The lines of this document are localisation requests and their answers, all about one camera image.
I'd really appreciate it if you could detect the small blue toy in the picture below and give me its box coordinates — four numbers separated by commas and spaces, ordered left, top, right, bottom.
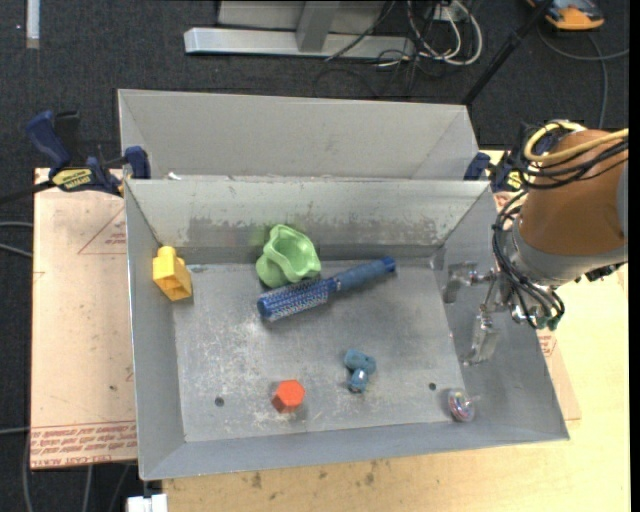
343, 348, 378, 394

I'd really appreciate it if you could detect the orange hexagonal block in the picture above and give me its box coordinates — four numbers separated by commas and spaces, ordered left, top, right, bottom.
270, 379, 307, 415

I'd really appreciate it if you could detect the brown cardboard board red print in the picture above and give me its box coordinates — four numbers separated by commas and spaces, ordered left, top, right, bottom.
29, 167, 584, 471

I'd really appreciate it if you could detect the grey metal bin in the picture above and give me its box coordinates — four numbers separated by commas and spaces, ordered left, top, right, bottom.
117, 88, 571, 482

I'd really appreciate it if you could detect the black cylinder on white bracket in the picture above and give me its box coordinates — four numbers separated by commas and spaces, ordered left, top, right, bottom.
582, 263, 624, 285

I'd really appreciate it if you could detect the yellow toy block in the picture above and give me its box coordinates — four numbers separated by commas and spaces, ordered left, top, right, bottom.
152, 245, 194, 302

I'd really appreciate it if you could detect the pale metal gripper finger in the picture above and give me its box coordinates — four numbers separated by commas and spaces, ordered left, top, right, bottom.
479, 322, 502, 363
461, 313, 490, 366

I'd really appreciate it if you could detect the blue hairbrush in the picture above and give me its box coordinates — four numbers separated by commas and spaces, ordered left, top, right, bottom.
256, 256, 397, 323

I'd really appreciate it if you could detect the colourful spinning top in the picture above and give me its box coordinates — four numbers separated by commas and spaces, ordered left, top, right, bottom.
446, 388, 481, 424

